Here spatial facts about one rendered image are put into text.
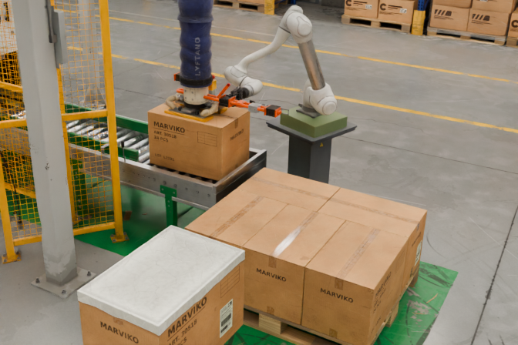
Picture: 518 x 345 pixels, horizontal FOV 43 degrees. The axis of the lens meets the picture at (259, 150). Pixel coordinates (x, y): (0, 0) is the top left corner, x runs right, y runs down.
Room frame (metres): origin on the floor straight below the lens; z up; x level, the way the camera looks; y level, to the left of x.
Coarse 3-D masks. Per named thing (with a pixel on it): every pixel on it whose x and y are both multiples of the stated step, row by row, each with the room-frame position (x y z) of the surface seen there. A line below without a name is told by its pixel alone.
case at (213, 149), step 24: (168, 120) 4.21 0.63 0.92; (192, 120) 4.14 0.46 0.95; (216, 120) 4.16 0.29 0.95; (240, 120) 4.26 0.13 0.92; (168, 144) 4.21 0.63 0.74; (192, 144) 4.13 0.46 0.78; (216, 144) 4.04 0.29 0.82; (240, 144) 4.26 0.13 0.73; (192, 168) 4.13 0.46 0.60; (216, 168) 4.04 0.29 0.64
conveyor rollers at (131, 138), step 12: (84, 120) 5.12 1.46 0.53; (84, 132) 4.86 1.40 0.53; (96, 132) 4.86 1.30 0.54; (120, 132) 4.86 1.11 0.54; (132, 132) 4.85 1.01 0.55; (120, 144) 4.71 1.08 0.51; (132, 144) 4.68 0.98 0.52; (144, 144) 4.68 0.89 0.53; (144, 156) 4.41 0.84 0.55; (168, 168) 4.22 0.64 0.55; (204, 180) 4.12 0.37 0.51; (216, 180) 4.08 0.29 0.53
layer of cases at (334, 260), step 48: (240, 192) 3.90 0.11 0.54; (288, 192) 3.92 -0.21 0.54; (336, 192) 3.95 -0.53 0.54; (240, 240) 3.29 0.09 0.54; (288, 240) 3.31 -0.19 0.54; (336, 240) 3.32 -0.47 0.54; (384, 240) 3.34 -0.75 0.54; (288, 288) 3.08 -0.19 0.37; (336, 288) 2.95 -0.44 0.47; (384, 288) 3.03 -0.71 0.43; (336, 336) 2.94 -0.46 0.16
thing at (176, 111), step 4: (176, 108) 4.31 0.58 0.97; (180, 108) 4.26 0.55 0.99; (168, 112) 4.25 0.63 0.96; (172, 112) 4.24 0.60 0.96; (176, 112) 4.23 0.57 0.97; (180, 112) 4.22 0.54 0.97; (184, 112) 4.22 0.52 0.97; (188, 112) 4.22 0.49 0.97; (192, 112) 4.23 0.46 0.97; (196, 112) 4.19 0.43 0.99; (180, 116) 4.21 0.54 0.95; (184, 116) 4.19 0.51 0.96; (188, 116) 4.17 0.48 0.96; (192, 116) 4.17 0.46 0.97; (196, 116) 4.16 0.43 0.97; (200, 116) 4.16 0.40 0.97; (204, 116) 4.16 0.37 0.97; (208, 116) 4.18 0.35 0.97; (212, 116) 4.19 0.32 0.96; (200, 120) 4.13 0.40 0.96; (204, 120) 4.11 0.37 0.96; (208, 120) 4.14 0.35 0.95
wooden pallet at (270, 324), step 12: (396, 300) 3.30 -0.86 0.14; (264, 312) 3.15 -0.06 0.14; (396, 312) 3.33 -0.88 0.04; (252, 324) 3.19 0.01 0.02; (264, 324) 3.15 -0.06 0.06; (276, 324) 3.11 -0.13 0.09; (384, 324) 3.10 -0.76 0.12; (276, 336) 3.11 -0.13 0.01; (288, 336) 3.10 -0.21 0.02; (300, 336) 3.10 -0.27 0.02; (312, 336) 3.10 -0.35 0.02; (324, 336) 2.97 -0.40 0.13
